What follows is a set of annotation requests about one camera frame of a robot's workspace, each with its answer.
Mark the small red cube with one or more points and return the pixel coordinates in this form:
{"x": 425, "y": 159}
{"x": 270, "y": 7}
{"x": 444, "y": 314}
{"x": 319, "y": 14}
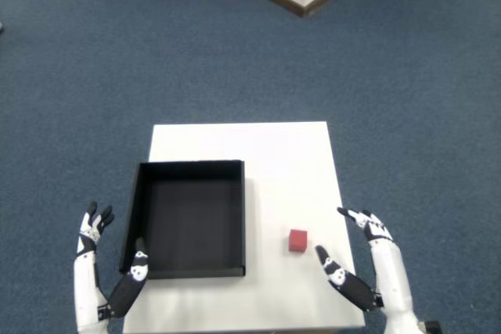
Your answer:
{"x": 297, "y": 241}

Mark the black open box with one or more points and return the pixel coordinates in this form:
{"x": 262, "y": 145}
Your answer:
{"x": 188, "y": 224}

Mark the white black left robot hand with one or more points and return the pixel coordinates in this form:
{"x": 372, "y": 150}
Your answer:
{"x": 85, "y": 291}

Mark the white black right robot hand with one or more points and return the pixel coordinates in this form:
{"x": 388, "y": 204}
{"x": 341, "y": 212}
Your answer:
{"x": 391, "y": 279}

